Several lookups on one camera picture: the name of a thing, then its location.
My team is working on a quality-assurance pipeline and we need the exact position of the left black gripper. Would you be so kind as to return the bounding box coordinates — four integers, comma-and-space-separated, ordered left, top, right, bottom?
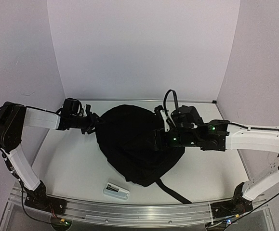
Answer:
70, 111, 106, 134

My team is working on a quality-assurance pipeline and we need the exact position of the black student backpack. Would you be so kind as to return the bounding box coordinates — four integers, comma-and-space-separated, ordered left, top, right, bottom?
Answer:
95, 104, 191, 204

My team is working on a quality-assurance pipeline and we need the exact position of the white stapler box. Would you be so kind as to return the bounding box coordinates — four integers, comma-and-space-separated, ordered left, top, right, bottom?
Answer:
103, 182, 130, 200

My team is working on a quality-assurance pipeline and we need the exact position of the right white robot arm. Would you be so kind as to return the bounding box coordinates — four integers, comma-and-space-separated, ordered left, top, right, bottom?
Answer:
154, 105, 279, 218

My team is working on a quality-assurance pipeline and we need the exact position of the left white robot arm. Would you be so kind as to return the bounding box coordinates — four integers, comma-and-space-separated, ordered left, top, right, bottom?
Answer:
0, 98, 102, 210

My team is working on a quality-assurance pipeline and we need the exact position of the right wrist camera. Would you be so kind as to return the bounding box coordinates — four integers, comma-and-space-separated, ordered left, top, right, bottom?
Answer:
171, 105, 204, 128

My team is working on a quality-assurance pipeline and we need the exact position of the aluminium mounting rail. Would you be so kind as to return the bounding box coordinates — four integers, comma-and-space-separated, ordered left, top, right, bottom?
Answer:
8, 185, 269, 226

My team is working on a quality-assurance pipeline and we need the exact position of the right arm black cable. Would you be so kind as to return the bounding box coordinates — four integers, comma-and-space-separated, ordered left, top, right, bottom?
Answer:
250, 180, 279, 212

